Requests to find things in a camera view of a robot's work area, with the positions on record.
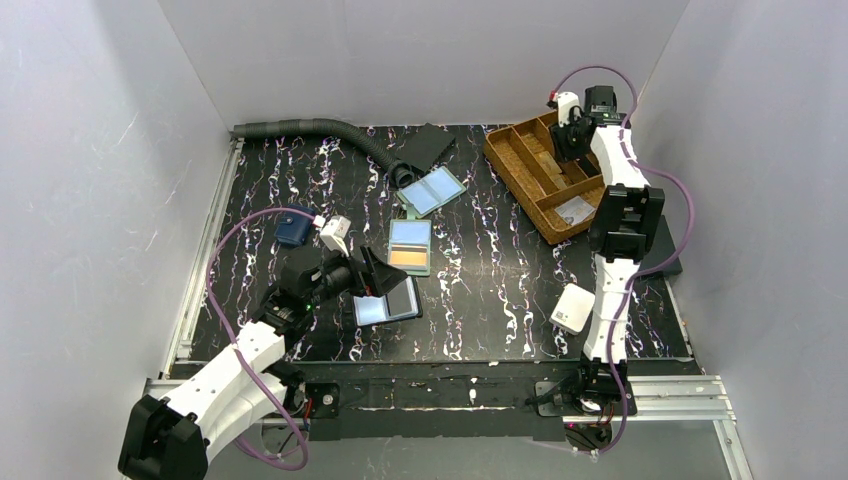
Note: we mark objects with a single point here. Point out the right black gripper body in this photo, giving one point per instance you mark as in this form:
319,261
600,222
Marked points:
569,142

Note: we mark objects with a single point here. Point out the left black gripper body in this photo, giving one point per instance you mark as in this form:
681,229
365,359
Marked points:
361,271

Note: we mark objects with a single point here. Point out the black card holder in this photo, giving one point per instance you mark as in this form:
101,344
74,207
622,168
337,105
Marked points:
370,311

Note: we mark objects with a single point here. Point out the green card holder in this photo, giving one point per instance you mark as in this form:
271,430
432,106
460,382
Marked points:
431,192
409,246

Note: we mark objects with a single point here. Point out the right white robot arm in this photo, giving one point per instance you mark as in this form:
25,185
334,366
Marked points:
626,219

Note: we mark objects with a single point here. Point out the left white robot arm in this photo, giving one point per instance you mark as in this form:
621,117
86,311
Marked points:
177,435

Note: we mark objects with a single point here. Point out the dark card in holder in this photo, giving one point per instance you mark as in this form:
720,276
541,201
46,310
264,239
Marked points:
400,300

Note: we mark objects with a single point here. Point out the card in tray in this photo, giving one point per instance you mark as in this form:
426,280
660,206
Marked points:
575,211

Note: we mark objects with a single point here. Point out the wooden piece in tray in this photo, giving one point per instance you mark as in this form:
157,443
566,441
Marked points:
552,169

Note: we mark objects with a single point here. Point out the blue snap wallet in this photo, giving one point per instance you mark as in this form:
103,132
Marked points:
295,225

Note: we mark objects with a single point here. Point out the wicker divided tray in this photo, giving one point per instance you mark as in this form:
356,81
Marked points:
512,150

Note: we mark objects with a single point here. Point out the black square pad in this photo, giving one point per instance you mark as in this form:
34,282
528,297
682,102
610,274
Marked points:
421,151

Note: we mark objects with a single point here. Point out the black box right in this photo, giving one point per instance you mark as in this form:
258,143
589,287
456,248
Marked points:
662,248

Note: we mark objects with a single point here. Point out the white box with code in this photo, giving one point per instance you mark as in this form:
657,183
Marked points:
573,309

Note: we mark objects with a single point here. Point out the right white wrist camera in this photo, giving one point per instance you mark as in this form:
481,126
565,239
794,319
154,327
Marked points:
567,105

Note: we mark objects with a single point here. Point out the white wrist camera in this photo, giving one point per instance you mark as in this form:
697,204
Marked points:
332,232
567,105

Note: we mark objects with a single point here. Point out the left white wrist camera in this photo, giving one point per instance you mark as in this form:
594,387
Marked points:
332,232

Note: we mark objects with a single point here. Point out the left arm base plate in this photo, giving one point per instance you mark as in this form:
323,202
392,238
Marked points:
304,400

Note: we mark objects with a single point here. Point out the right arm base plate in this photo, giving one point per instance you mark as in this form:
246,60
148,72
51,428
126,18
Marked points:
570,397

